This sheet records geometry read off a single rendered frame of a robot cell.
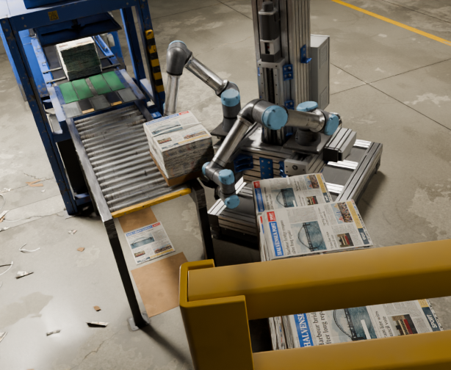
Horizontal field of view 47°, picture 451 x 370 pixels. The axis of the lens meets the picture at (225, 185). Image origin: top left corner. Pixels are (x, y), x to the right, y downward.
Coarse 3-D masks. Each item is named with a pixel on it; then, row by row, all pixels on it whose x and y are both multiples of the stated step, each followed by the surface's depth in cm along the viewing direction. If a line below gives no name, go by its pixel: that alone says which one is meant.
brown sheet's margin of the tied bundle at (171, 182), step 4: (160, 168) 289; (196, 172) 283; (200, 172) 284; (164, 176) 286; (180, 176) 280; (184, 176) 281; (188, 176) 282; (192, 176) 283; (196, 176) 284; (200, 176) 285; (168, 180) 279; (172, 180) 279; (176, 180) 281; (180, 180) 281; (184, 180) 283; (188, 180) 284; (168, 184) 280; (172, 184) 281
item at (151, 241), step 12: (144, 228) 383; (156, 228) 382; (132, 240) 374; (144, 240) 372; (156, 240) 371; (168, 240) 369; (132, 252) 363; (144, 252) 362; (156, 252) 360; (168, 252) 359
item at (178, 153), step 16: (192, 128) 285; (160, 144) 275; (176, 144) 273; (192, 144) 274; (208, 144) 278; (160, 160) 281; (176, 160) 274; (192, 160) 278; (208, 160) 282; (176, 176) 280
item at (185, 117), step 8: (184, 112) 302; (152, 120) 299; (160, 120) 298; (168, 120) 296; (176, 120) 295; (184, 120) 294; (192, 120) 293; (152, 128) 290; (160, 128) 289; (168, 128) 289; (152, 144) 290; (152, 152) 302
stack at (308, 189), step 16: (304, 176) 271; (320, 176) 269; (256, 192) 264; (272, 192) 262; (288, 192) 261; (304, 192) 259; (320, 192) 257; (256, 208) 253; (272, 208) 251; (256, 224) 279; (272, 320) 229; (272, 336) 252
